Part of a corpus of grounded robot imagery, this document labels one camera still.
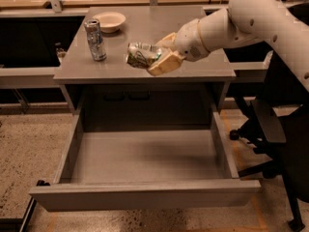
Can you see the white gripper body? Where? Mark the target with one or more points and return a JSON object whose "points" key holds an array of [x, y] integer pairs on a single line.
{"points": [[189, 42]]}

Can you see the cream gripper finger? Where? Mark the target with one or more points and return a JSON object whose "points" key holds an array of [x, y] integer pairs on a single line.
{"points": [[168, 41], [167, 63]]}

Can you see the green white 7up can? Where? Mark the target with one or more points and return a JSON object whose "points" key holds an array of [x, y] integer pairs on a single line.
{"points": [[142, 55]]}

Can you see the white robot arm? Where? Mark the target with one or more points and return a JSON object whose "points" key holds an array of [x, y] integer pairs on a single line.
{"points": [[243, 22]]}

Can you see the grey cabinet counter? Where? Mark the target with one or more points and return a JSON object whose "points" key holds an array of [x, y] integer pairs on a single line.
{"points": [[144, 26]]}

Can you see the tall silver blue can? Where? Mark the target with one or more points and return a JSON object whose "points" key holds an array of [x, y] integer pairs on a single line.
{"points": [[95, 39]]}

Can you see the grey open drawer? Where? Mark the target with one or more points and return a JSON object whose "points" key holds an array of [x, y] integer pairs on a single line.
{"points": [[169, 151]]}

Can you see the white bowl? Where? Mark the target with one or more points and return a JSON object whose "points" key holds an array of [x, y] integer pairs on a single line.
{"points": [[110, 22]]}

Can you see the black office chair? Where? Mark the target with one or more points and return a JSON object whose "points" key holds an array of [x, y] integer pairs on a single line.
{"points": [[277, 125]]}

